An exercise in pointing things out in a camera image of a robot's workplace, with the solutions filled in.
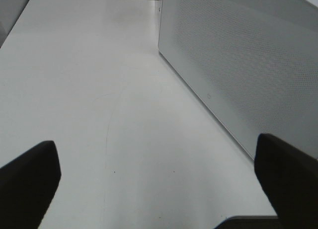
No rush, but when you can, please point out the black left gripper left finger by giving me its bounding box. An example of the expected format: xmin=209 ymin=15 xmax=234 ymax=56
xmin=0 ymin=141 xmax=61 ymax=229

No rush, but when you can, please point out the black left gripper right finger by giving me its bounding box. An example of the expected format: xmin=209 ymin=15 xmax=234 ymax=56
xmin=254 ymin=134 xmax=318 ymax=229

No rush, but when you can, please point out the white microwave door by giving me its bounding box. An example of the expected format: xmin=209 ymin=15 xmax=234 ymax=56
xmin=159 ymin=0 xmax=318 ymax=157

